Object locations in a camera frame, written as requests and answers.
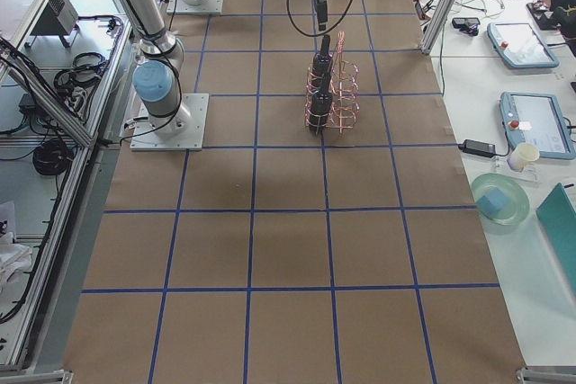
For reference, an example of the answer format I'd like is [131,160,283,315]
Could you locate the wine bottle in basket right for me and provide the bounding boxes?
[309,72,333,134]

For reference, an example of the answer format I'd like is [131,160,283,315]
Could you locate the green glass plate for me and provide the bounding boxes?
[471,173,530,226]

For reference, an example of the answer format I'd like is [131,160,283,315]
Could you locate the wine bottle in basket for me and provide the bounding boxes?
[310,34,332,90]
[309,72,333,134]

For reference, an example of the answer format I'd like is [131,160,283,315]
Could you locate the copper wire wine basket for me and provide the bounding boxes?
[305,31,359,134]

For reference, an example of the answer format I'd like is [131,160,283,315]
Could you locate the wine bottle in basket left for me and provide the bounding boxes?
[310,34,332,90]

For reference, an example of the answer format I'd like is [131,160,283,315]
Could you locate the teal folder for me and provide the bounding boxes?
[536,183,575,293]

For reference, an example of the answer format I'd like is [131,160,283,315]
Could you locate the black power brick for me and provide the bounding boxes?
[458,139,496,158]

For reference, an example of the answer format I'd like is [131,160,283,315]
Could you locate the lower blue teach pendant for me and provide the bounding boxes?
[499,92,575,160]

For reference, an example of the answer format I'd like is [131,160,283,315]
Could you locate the blue teach pendant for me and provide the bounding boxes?
[487,22,559,69]
[499,92,575,160]

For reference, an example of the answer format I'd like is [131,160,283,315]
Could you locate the blue sponge block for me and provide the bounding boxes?
[476,187,510,218]

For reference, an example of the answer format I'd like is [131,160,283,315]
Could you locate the upper blue teach pendant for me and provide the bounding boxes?
[487,22,559,69]

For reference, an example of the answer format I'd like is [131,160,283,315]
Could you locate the coiled black cable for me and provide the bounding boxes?
[31,138,74,177]

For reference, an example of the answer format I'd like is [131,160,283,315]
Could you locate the white paper cup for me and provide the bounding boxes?
[508,142,540,172]

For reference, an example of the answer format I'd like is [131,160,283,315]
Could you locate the grey electronics box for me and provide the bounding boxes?
[31,0,79,48]

